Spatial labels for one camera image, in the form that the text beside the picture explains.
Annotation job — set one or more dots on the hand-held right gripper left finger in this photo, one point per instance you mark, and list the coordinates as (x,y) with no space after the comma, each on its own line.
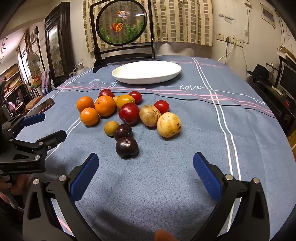
(84,178)

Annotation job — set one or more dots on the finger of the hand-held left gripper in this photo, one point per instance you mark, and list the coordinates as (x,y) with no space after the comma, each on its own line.
(34,119)
(52,138)

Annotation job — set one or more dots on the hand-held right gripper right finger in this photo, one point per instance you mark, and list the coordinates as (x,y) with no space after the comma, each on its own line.
(208,178)

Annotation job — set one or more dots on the orange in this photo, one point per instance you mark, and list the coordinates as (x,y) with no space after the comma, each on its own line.
(89,116)
(105,105)
(85,104)

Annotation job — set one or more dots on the tan longan fruit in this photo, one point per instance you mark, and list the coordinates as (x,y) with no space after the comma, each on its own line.
(111,128)

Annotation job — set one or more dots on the dark red plum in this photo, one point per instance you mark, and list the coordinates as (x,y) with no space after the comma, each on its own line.
(106,92)

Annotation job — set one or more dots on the large red plum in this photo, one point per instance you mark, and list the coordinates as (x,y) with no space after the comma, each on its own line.
(129,113)

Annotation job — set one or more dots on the yellow-orange tomato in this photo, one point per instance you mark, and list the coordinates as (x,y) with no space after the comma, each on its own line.
(125,101)

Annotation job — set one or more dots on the brown passion fruit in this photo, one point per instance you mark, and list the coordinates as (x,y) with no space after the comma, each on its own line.
(149,115)

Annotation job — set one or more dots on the red cherry tomato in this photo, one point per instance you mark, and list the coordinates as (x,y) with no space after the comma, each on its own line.
(136,96)
(161,106)

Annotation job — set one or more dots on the white oval plate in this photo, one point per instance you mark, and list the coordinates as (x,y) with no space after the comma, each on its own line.
(148,71)

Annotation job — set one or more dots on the person's left hand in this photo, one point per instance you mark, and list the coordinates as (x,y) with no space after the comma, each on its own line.
(15,187)

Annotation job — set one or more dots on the black smartphone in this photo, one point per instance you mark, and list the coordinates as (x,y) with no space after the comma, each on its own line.
(42,105)

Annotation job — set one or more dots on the purple bag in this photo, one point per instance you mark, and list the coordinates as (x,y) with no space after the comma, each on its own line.
(46,80)

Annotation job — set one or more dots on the blue plaid tablecloth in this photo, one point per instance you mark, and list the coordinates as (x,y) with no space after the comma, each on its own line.
(161,173)

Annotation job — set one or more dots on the wooden storage shelf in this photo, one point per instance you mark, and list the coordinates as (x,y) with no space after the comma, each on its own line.
(11,76)

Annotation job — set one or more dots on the dark purple plum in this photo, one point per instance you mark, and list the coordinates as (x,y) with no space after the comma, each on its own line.
(126,146)
(123,131)

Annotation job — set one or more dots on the white standing fan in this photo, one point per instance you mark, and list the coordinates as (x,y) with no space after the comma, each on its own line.
(32,60)

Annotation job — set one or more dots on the white kettle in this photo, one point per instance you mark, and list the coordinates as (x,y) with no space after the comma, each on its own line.
(78,68)

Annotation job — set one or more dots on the dark wooden coat rack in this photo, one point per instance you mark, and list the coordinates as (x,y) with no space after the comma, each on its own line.
(37,46)

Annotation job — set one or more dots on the small tan fruit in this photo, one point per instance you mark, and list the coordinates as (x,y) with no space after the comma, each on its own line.
(115,99)

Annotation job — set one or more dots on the dark wood framed panel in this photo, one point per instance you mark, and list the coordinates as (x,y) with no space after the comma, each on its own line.
(55,46)

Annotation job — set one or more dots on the black media stand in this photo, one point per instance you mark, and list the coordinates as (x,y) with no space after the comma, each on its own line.
(270,99)

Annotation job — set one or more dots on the black hat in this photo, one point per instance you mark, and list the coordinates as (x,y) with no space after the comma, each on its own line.
(260,71)

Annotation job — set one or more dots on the black computer monitor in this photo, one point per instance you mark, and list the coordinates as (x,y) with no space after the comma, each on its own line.
(289,78)

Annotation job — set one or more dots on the round goldfish screen black stand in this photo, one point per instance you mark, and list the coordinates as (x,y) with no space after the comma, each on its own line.
(120,23)

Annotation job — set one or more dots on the checked beige curtain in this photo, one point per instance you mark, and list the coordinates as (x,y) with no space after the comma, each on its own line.
(180,20)

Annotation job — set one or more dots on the white wall socket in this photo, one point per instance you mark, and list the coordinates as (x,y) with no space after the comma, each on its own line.
(219,36)

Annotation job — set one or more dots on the framed wall picture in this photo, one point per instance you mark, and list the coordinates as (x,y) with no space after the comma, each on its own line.
(268,15)

